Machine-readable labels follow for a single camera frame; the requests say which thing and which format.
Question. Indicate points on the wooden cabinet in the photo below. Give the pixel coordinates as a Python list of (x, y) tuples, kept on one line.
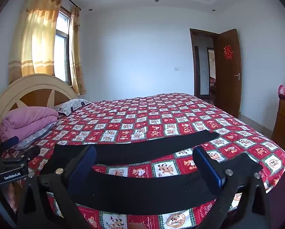
[(283, 124)]

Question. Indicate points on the narrow yellow curtain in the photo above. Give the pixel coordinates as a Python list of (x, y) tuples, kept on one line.
[(75, 52)]

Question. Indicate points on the white patterned pillow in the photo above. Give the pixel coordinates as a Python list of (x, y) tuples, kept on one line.
[(71, 105)]

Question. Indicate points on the window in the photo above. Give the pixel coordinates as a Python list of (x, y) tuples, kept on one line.
[(61, 52)]

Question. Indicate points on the red paper door decoration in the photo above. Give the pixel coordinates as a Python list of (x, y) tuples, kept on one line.
[(227, 52)]

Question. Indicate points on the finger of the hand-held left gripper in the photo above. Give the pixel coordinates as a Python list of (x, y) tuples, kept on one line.
[(29, 153), (11, 143)]

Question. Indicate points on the brown wooden door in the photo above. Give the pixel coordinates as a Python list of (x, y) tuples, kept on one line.
[(228, 88)]

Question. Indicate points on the beige wooden bed headboard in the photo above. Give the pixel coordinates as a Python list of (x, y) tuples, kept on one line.
[(37, 83)]

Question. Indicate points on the folded pink quilt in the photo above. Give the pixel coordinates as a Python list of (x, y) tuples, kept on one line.
[(28, 119)]

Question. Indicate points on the black pants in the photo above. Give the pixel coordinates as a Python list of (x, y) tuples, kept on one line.
[(144, 148)]

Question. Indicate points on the brown door frame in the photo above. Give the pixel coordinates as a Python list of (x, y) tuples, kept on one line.
[(192, 64)]

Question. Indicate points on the wide yellow curtain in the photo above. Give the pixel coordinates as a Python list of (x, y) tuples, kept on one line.
[(35, 40)]

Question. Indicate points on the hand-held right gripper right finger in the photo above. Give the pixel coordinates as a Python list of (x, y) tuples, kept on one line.
[(209, 169)]

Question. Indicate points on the grey patterned pillow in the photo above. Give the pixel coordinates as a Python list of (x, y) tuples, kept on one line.
[(35, 136)]

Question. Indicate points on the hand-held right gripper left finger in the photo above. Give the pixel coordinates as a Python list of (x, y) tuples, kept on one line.
[(84, 171)]

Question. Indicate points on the red printed checkered blanket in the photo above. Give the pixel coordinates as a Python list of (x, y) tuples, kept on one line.
[(156, 116)]

